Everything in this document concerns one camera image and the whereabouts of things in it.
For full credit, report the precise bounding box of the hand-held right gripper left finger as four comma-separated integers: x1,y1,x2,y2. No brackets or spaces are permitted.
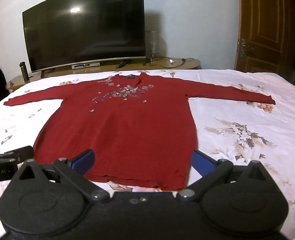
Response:
11,149,110,203

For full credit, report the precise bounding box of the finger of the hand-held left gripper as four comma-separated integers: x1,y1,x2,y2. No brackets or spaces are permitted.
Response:
0,145,35,165

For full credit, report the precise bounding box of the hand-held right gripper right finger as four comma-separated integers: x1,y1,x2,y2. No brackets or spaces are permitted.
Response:
177,150,273,203

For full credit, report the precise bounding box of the red embellished sweater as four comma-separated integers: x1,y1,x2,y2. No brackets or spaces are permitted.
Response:
4,73,276,192

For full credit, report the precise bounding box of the floral white bedsheet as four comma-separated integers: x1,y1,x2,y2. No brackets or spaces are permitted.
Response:
0,69,295,240

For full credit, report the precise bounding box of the dark thermos bottle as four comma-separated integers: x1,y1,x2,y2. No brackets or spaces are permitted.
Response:
19,61,30,82

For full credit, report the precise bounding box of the silver set-top box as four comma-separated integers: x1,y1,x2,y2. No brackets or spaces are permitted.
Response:
71,62,100,69

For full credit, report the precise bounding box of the wooden television cabinet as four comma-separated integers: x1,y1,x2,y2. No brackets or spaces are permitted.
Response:
5,58,202,90

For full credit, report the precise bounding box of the clear glass vase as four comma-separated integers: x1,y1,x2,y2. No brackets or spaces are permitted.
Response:
145,31,160,61

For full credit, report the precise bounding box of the large curved television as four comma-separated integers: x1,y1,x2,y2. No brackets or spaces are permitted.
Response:
22,0,146,78

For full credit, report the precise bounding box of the brown wooden door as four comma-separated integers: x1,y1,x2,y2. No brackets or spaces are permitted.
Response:
234,0,295,77

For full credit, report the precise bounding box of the black cable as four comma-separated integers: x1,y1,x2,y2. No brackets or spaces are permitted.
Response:
151,56,195,69

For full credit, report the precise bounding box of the brass door handle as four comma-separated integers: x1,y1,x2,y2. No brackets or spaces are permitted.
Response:
238,39,254,58

